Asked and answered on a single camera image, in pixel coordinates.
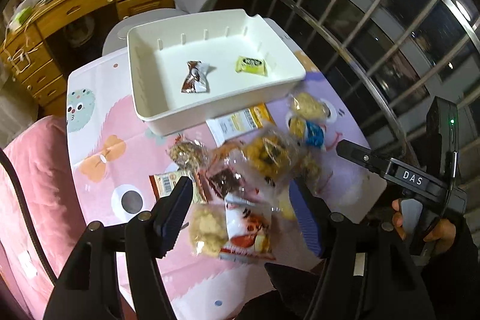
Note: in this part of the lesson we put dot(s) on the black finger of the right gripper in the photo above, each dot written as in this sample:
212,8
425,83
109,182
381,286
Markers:
361,156

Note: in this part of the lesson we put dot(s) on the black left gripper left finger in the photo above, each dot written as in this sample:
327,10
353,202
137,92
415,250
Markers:
88,287

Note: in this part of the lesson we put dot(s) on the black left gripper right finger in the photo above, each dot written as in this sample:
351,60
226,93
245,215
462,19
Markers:
367,272

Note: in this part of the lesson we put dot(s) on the blue yellow snack packet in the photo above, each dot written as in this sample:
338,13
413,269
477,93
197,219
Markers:
306,132

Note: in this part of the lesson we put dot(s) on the red white snack packet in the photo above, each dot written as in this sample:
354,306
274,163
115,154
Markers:
248,226

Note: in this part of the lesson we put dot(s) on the clear bag pale puffs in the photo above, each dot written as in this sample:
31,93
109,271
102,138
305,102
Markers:
207,229

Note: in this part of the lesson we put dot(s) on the dark nut cluster packet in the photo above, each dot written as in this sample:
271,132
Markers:
315,175

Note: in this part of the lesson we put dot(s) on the yellow puffs clear bag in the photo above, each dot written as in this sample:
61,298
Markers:
267,161

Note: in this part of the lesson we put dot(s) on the pale cookie clear packet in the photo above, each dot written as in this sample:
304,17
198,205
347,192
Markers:
308,107

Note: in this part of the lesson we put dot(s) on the barcode red-edged snack packet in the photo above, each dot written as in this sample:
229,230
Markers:
163,184

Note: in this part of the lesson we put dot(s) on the cartoon printed table cover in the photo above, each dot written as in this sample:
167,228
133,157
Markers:
114,154

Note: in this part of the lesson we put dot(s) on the pink quilted blanket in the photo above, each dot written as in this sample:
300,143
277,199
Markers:
40,158

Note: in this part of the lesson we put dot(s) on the metal window grille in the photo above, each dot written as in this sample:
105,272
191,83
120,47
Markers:
388,60

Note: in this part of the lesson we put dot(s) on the dark brown cake packet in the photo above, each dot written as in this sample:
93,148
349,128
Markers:
222,179

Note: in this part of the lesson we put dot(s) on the granola cluster clear packet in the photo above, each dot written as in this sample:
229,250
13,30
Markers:
190,155

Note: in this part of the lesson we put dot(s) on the white orange snack box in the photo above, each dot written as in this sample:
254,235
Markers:
239,123

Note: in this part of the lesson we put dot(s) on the yellow-green candy packet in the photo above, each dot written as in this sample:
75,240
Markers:
253,66

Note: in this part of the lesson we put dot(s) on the brown chocolate snack packet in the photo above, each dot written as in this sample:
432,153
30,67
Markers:
196,81

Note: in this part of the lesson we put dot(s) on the white plastic storage bin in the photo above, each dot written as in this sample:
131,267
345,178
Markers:
158,53

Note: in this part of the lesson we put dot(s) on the wooden desk with drawers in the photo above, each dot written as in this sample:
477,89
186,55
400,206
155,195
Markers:
59,37

